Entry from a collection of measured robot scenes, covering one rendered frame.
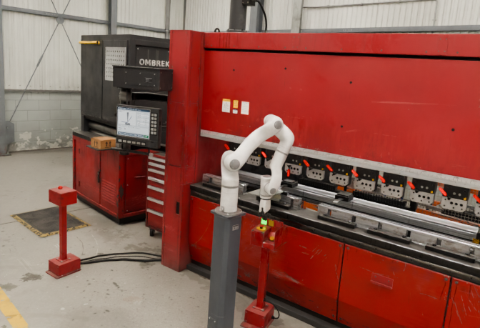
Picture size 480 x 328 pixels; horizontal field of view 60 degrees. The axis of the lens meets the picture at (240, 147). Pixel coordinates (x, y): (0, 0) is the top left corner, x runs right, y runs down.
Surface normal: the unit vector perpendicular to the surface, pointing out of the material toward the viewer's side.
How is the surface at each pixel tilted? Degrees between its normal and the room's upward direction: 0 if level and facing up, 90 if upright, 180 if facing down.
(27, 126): 90
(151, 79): 90
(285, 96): 90
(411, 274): 90
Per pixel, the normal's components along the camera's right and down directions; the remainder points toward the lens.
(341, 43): -0.58, 0.11
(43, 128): 0.70, 0.18
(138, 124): -0.35, 0.14
